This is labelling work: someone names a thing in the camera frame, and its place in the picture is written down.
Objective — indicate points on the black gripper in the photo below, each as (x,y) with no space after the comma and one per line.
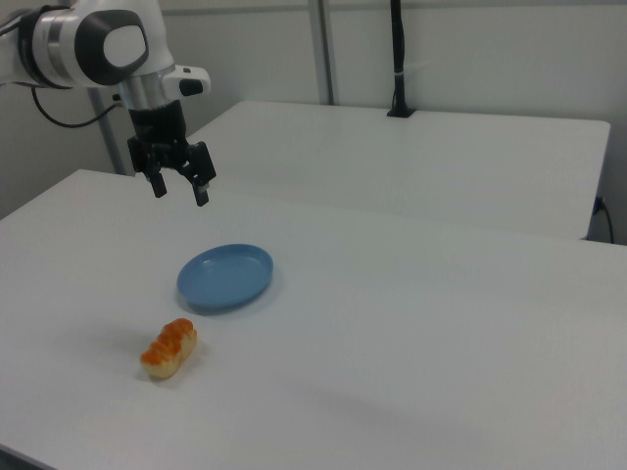
(159,132)

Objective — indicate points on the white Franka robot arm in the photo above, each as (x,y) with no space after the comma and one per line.
(88,44)

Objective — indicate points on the blue round plate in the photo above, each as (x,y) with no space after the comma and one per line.
(224,277)

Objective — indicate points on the orange glazed bread loaf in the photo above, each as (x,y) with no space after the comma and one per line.
(169,348)

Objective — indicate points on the white rear table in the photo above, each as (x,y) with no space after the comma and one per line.
(406,161)

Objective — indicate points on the grey wall frame post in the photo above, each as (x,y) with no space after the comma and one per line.
(327,51)

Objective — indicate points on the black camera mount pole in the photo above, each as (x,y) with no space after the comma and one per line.
(400,59)

